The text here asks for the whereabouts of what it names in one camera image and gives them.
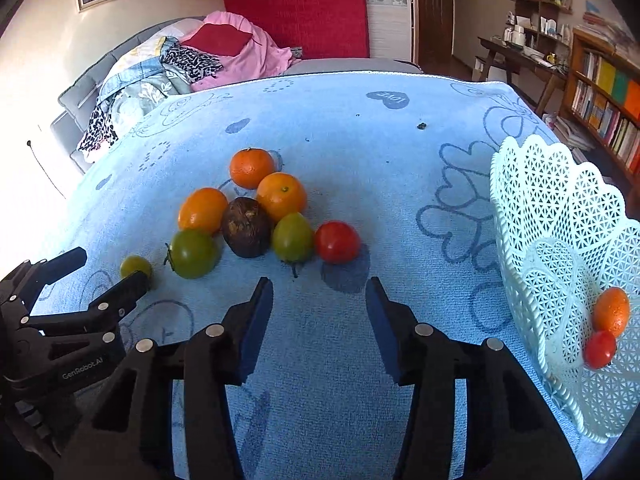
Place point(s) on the brown wooden door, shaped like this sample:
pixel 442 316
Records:
pixel 434 15

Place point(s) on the pink blanket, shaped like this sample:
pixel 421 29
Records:
pixel 260 57

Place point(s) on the red padded wall panel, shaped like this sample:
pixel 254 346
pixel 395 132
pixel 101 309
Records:
pixel 300 5

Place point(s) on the pile of clothes and bedding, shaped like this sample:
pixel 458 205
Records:
pixel 75 95

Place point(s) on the white wardrobe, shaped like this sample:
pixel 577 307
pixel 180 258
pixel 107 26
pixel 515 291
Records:
pixel 387 25

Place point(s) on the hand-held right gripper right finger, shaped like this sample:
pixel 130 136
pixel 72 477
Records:
pixel 382 332

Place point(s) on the red tomato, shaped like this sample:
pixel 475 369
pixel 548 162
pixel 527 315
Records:
pixel 337 241
pixel 600 349

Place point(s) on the stack of books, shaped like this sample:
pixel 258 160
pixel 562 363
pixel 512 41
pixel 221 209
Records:
pixel 607 30

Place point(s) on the red pillow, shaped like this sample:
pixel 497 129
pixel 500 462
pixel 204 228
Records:
pixel 217 40

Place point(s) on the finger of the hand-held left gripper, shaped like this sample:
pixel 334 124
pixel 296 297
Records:
pixel 60 260
pixel 125 292

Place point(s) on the dark brown round fruit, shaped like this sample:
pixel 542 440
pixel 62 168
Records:
pixel 246 229

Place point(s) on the white kettle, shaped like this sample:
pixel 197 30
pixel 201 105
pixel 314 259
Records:
pixel 515 35

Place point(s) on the large green tomato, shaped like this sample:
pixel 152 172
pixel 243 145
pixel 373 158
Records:
pixel 195 254

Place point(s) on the wooden bookcase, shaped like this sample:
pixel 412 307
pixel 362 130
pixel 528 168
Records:
pixel 605 95

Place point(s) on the floral quilt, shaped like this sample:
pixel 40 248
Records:
pixel 142 87

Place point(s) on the pile of papers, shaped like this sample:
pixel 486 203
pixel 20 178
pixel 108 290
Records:
pixel 567 132

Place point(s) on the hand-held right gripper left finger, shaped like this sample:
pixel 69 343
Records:
pixel 257 332

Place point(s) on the grey mattress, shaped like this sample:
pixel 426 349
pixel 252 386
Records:
pixel 350 66

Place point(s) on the blue printed blanket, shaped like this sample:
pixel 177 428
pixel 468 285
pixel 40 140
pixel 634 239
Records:
pixel 350 135

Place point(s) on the small yellow-green tomato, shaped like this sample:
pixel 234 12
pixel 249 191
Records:
pixel 135 266

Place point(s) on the wooden desk shelf unit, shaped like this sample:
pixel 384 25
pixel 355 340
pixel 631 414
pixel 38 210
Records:
pixel 537 12

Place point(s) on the leopard print cloth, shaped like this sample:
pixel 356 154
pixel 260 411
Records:
pixel 192 62
pixel 97 132

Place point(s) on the orange mandarin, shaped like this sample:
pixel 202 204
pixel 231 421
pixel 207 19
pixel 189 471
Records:
pixel 612 311
pixel 251 167
pixel 202 210
pixel 281 197

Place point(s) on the wooden desk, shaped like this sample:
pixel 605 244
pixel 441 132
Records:
pixel 515 57

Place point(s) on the pale lattice plastic basket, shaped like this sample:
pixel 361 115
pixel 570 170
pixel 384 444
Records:
pixel 550 210

